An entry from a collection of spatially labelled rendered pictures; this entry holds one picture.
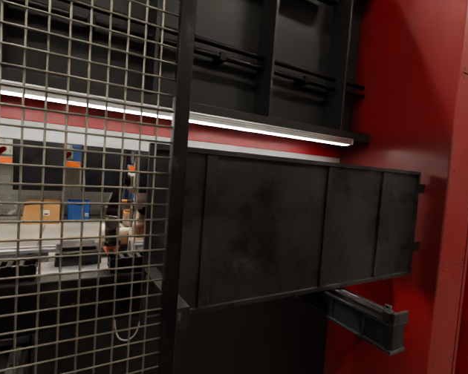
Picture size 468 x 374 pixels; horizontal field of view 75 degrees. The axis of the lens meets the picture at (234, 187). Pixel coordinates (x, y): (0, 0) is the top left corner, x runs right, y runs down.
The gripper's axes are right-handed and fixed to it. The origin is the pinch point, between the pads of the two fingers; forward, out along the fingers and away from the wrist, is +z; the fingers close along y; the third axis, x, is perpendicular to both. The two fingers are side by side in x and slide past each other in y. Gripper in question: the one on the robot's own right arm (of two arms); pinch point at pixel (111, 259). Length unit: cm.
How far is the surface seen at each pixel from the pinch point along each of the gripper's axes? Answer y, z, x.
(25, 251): 35, -8, -39
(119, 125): 52, -51, -12
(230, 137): 59, -51, 35
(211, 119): 77, -50, 12
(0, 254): 34, -8, -45
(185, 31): 123, -42, -25
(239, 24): 75, -95, 31
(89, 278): 78, -1, -29
